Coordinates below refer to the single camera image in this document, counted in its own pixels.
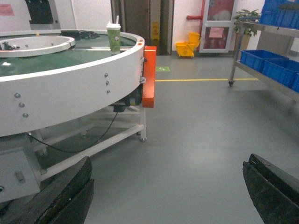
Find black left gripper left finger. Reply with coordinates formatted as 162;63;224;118
1;156;94;224

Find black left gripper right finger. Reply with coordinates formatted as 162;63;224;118
242;154;299;224

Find grey control box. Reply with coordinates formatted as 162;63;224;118
0;147;40;203

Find stainless steel shelf cart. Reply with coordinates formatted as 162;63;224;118
228;17;299;102

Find white round conveyor table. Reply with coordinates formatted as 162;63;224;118
0;30;147;189

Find blue bin on cart near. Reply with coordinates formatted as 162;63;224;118
291;73;299;93

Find blue bin on cart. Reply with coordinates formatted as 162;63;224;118
291;73;299;93
240;50;288;73
262;59;299;88

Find blue bin on cart middle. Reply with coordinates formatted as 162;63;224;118
262;59;299;88

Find orange guard panel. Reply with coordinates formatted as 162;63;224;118
142;46;157;108

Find red fire cabinet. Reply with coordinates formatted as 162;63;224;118
199;0;238;53

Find yellow mop bucket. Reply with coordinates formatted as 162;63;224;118
176;32;201;57

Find green paper cup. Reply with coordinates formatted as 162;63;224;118
106;15;121;54

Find potted green plant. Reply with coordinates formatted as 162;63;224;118
233;9;261;59

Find yellow wet floor sign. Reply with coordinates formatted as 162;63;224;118
151;21;160;40

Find black power cable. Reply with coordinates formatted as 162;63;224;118
27;111;120;154

